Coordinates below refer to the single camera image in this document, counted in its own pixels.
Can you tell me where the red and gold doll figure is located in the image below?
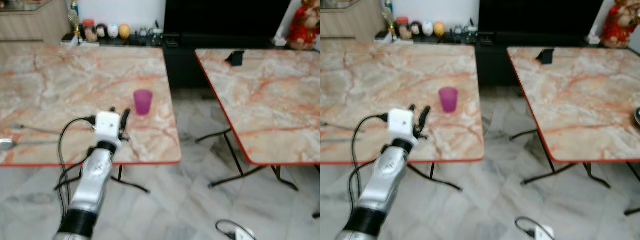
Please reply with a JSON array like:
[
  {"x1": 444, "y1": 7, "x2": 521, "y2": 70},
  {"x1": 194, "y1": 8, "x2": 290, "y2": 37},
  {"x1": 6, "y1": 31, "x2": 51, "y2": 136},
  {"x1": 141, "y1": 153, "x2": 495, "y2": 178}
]
[
  {"x1": 287, "y1": 0, "x2": 321, "y2": 51},
  {"x1": 601, "y1": 0, "x2": 640, "y2": 50}
]

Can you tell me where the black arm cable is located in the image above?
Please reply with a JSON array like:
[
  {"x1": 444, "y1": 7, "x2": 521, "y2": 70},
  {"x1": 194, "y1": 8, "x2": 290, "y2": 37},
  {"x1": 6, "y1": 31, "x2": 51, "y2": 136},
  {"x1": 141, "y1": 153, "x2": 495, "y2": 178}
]
[
  {"x1": 514, "y1": 216, "x2": 544, "y2": 237},
  {"x1": 215, "y1": 219, "x2": 246, "y2": 239},
  {"x1": 53, "y1": 115, "x2": 97, "y2": 221},
  {"x1": 348, "y1": 113, "x2": 390, "y2": 211}
]

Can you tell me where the purple plastic cup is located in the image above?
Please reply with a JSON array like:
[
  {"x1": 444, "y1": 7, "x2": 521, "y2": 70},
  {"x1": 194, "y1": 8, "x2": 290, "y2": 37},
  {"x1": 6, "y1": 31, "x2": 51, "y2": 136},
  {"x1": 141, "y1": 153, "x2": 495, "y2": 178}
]
[
  {"x1": 133, "y1": 89, "x2": 154, "y2": 117},
  {"x1": 438, "y1": 86, "x2": 459, "y2": 114}
]

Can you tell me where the jar with red lid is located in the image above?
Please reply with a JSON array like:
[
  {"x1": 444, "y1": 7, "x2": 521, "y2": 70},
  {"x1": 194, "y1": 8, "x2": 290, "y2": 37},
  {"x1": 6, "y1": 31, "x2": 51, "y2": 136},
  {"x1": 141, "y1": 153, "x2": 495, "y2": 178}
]
[
  {"x1": 82, "y1": 19, "x2": 97, "y2": 42},
  {"x1": 396, "y1": 16, "x2": 412, "y2": 40}
]

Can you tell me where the light wooden cabinet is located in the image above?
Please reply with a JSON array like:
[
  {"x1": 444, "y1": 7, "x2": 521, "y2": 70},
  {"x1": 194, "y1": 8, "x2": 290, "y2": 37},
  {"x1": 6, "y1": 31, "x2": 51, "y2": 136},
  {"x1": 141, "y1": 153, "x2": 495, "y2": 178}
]
[
  {"x1": 320, "y1": 0, "x2": 386, "y2": 41},
  {"x1": 0, "y1": 0, "x2": 71, "y2": 44}
]

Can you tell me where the metal spoon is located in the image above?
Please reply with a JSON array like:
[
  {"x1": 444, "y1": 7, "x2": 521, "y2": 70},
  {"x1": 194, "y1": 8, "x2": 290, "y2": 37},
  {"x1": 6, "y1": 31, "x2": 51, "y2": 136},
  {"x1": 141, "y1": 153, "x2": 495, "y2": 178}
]
[{"x1": 0, "y1": 138, "x2": 61, "y2": 152}]

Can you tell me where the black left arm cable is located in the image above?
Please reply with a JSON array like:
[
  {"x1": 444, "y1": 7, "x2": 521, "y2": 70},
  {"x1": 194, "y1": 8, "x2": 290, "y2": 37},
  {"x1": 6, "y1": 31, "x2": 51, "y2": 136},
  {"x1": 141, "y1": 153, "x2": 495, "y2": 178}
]
[
  {"x1": 53, "y1": 115, "x2": 97, "y2": 221},
  {"x1": 348, "y1": 113, "x2": 390, "y2": 211}
]

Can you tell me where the small black stand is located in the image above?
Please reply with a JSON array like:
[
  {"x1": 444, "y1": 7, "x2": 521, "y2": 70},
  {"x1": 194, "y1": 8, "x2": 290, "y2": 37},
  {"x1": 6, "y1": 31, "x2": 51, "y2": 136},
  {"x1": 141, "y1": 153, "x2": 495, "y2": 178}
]
[
  {"x1": 536, "y1": 48, "x2": 555, "y2": 65},
  {"x1": 225, "y1": 50, "x2": 246, "y2": 67}
]

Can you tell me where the gold trophy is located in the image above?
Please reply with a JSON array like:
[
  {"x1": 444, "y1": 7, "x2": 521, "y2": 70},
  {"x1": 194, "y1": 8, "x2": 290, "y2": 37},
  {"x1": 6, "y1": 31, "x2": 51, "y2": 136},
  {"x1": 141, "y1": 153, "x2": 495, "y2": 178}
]
[
  {"x1": 69, "y1": 2, "x2": 84, "y2": 42},
  {"x1": 383, "y1": 1, "x2": 398, "y2": 40}
]

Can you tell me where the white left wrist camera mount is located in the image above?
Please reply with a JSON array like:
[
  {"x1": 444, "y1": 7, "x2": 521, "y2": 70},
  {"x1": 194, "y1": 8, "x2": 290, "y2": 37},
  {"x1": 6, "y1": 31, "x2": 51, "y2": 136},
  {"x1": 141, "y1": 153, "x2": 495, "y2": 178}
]
[
  {"x1": 387, "y1": 108, "x2": 416, "y2": 142},
  {"x1": 94, "y1": 111, "x2": 122, "y2": 147}
]

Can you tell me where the marble folding table red rim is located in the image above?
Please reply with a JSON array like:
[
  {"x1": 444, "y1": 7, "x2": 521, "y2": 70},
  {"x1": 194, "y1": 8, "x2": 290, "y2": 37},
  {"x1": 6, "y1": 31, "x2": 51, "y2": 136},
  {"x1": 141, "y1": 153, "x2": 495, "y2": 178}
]
[
  {"x1": 0, "y1": 42, "x2": 182, "y2": 195},
  {"x1": 194, "y1": 48, "x2": 321, "y2": 193},
  {"x1": 507, "y1": 46, "x2": 640, "y2": 189},
  {"x1": 320, "y1": 41, "x2": 485, "y2": 192}
]

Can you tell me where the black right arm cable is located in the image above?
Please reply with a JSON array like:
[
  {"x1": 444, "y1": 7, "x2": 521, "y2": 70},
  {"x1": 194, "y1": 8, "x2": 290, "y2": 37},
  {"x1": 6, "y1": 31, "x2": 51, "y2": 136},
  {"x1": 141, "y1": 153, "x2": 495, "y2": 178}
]
[
  {"x1": 514, "y1": 216, "x2": 544, "y2": 237},
  {"x1": 215, "y1": 219, "x2": 246, "y2": 239}
]

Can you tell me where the black television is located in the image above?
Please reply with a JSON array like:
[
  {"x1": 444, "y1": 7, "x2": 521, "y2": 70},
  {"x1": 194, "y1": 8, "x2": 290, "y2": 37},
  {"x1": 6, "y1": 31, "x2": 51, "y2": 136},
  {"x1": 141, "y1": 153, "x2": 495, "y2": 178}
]
[
  {"x1": 163, "y1": 0, "x2": 292, "y2": 36},
  {"x1": 478, "y1": 0, "x2": 605, "y2": 34}
]

